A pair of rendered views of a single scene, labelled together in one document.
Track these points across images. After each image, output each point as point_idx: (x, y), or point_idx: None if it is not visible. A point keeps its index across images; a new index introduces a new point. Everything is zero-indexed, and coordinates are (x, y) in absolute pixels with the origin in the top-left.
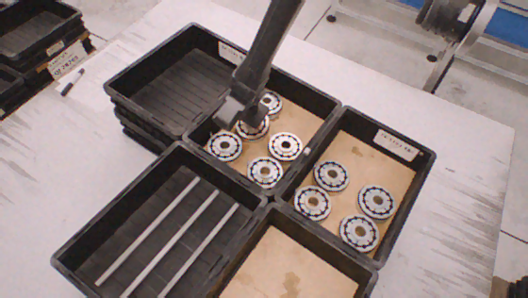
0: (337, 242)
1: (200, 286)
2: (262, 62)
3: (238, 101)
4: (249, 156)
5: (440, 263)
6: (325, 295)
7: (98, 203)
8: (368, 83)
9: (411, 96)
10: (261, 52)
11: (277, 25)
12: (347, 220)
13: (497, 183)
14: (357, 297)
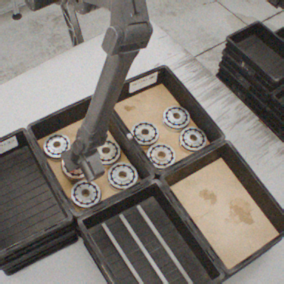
0: (203, 151)
1: (199, 239)
2: (110, 114)
3: (92, 154)
4: (98, 181)
5: (214, 110)
6: (220, 178)
7: None
8: (58, 70)
9: (86, 50)
10: (110, 109)
11: (120, 86)
12: (182, 140)
13: (177, 48)
14: (232, 159)
